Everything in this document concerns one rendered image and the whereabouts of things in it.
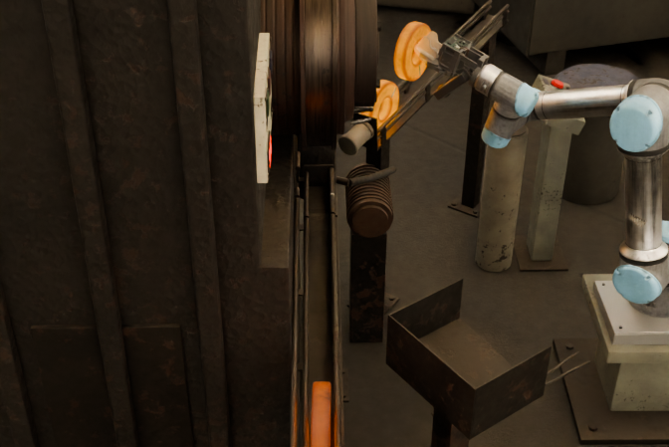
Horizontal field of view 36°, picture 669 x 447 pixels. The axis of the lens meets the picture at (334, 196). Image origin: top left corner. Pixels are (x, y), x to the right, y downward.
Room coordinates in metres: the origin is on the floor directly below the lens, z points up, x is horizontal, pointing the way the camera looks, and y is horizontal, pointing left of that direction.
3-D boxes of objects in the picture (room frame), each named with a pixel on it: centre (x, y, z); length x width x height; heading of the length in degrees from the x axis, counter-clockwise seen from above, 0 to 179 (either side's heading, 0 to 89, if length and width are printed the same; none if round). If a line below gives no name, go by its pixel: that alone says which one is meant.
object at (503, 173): (2.67, -0.53, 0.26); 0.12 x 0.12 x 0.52
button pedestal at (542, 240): (2.72, -0.69, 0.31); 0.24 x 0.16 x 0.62; 1
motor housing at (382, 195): (2.36, -0.10, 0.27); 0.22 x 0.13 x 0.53; 1
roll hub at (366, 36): (2.03, -0.07, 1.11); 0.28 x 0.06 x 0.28; 1
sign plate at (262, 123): (1.68, 0.13, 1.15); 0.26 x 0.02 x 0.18; 1
